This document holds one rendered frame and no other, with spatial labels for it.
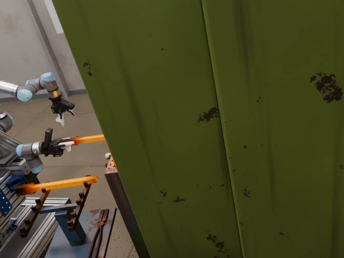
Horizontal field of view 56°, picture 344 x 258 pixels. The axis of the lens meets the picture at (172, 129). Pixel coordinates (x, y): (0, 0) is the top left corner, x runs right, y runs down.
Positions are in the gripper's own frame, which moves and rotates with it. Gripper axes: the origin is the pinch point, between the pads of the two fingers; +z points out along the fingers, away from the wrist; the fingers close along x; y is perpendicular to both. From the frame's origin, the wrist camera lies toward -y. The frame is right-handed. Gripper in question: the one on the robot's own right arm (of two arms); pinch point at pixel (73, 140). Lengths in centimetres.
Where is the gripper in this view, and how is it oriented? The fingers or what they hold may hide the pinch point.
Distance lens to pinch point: 191.4
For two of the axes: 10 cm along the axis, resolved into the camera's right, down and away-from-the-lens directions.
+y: 2.0, 8.4, 5.0
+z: 9.7, -1.3, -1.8
